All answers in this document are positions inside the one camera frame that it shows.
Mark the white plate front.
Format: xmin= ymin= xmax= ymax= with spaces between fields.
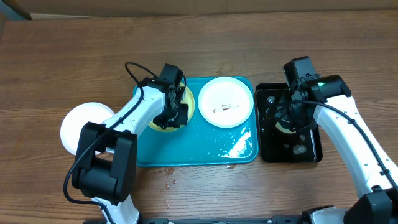
xmin=60 ymin=102 xmax=114 ymax=156

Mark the green yellow sponge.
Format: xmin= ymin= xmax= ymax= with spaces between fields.
xmin=275 ymin=122 xmax=296 ymax=134

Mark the black water tray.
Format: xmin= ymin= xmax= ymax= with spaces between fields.
xmin=254 ymin=83 xmax=323 ymax=163

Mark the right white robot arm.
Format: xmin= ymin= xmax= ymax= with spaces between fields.
xmin=277 ymin=73 xmax=397 ymax=224

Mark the yellow-green rimmed plate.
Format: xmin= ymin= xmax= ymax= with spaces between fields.
xmin=149 ymin=87 xmax=195 ymax=133

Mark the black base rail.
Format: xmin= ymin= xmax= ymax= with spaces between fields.
xmin=82 ymin=205 xmax=343 ymax=224

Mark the teal plastic tray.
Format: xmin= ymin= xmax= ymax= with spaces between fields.
xmin=137 ymin=77 xmax=259 ymax=167

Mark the white plate upper right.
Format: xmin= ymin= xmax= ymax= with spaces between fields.
xmin=198 ymin=77 xmax=254 ymax=128

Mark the white plate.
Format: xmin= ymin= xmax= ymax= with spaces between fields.
xmin=198 ymin=77 xmax=254 ymax=128
xmin=60 ymin=102 xmax=114 ymax=156

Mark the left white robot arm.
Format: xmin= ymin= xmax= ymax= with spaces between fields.
xmin=63 ymin=78 xmax=189 ymax=223

